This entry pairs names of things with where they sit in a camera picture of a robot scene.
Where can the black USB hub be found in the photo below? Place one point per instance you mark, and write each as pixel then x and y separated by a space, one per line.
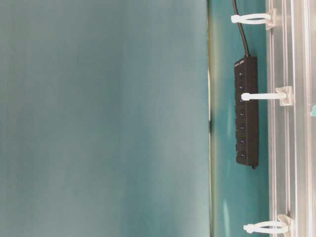
pixel 247 112

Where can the aluminium extrusion rail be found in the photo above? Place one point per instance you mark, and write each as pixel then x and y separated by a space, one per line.
pixel 291 61

